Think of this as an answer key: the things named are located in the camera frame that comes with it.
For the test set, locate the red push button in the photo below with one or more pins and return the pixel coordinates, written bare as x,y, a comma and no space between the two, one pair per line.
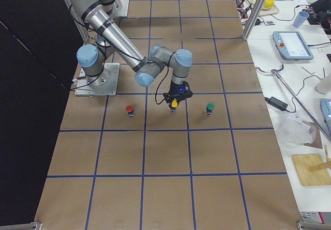
130,110

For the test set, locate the aluminium frame post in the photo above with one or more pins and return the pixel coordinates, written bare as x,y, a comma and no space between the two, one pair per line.
252,18

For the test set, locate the yellow push button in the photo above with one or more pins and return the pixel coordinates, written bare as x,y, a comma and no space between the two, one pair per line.
173,105

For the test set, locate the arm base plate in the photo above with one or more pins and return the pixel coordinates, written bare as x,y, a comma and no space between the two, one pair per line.
120,8
106,84

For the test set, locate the light blue cup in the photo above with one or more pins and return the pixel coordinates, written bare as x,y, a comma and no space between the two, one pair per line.
300,19

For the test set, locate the blue teach pendant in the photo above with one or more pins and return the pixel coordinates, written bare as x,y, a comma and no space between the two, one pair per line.
291,45

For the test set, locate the yellow lemon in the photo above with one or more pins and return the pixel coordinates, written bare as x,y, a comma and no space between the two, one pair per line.
268,4

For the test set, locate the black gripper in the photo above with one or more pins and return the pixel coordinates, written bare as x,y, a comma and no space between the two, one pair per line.
174,90

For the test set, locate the metal cane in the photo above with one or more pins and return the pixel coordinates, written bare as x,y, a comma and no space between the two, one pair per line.
276,73

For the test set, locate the beige tray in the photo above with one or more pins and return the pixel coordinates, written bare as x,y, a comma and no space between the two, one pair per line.
273,10

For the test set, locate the clear plastic bag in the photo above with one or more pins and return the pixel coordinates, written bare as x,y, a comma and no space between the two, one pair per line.
292,130

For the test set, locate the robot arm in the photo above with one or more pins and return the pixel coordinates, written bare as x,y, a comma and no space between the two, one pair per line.
97,13

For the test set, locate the black power adapter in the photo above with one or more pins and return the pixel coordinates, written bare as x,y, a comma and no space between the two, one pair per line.
276,103

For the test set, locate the wooden cutting board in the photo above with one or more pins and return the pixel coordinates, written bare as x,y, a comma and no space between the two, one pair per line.
311,170

